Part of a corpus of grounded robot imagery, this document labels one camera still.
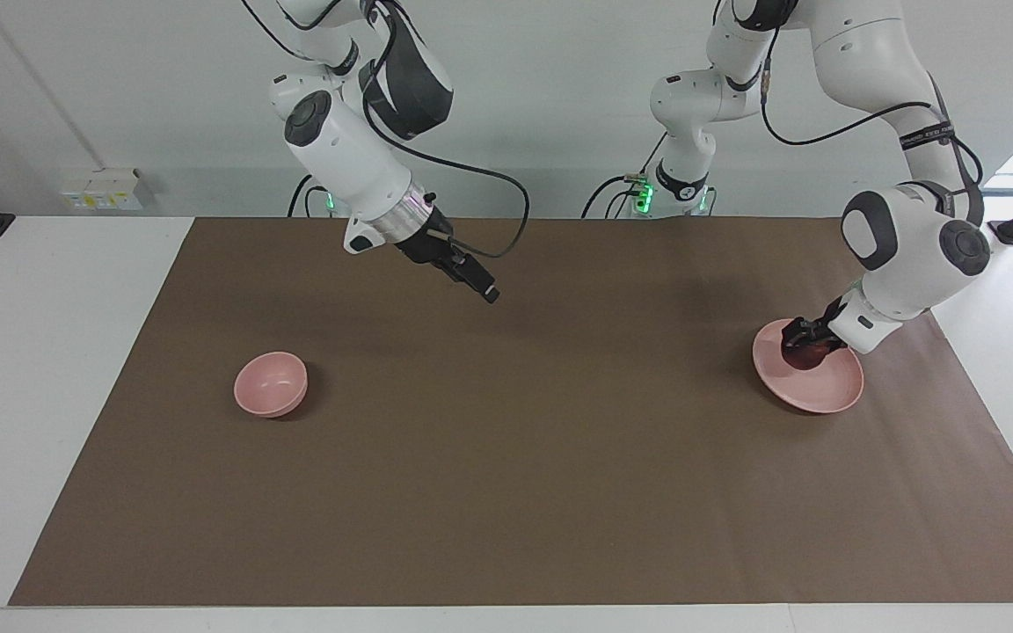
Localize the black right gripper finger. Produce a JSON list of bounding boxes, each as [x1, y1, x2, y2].
[[443, 262, 500, 304], [447, 244, 494, 284]]

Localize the red apple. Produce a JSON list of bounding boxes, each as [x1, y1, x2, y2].
[[783, 339, 834, 372]]

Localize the pink plate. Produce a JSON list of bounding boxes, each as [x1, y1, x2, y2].
[[752, 318, 865, 415]]

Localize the pink bowl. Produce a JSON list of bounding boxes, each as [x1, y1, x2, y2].
[[233, 351, 310, 419]]

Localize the brown paper table mat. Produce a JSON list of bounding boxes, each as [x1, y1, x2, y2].
[[8, 217, 1013, 608]]

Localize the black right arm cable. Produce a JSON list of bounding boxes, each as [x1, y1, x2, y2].
[[241, 0, 531, 261]]

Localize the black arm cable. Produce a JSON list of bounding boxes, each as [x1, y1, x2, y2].
[[760, 53, 987, 222], [241, 0, 531, 261]]

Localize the black left base cable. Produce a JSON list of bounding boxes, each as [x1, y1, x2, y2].
[[581, 174, 650, 219]]

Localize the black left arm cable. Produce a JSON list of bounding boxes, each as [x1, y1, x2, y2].
[[760, 53, 987, 222]]

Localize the white wall socket box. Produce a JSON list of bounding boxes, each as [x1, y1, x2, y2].
[[61, 167, 156, 213]]

